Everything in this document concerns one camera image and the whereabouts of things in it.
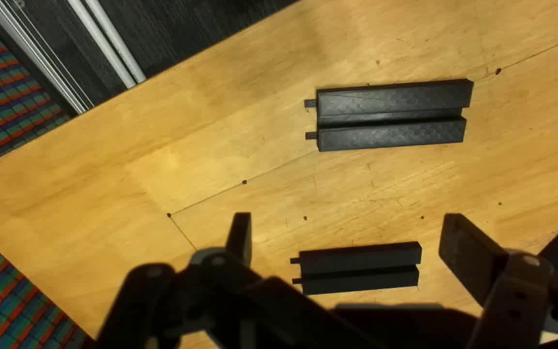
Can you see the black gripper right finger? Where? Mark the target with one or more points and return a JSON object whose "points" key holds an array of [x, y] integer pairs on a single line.
{"points": [[469, 253]]}

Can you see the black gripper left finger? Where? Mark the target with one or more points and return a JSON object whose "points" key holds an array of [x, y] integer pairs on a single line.
{"points": [[240, 236]]}

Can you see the short black grooved piece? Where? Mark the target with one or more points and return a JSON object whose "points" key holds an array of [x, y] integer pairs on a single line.
{"points": [[356, 255]]}

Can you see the long black grooved piece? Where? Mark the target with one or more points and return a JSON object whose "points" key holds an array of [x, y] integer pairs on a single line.
{"points": [[387, 104]]}

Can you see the aluminium frame rail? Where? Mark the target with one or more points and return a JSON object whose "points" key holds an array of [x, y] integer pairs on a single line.
{"points": [[106, 40], [39, 56]]}

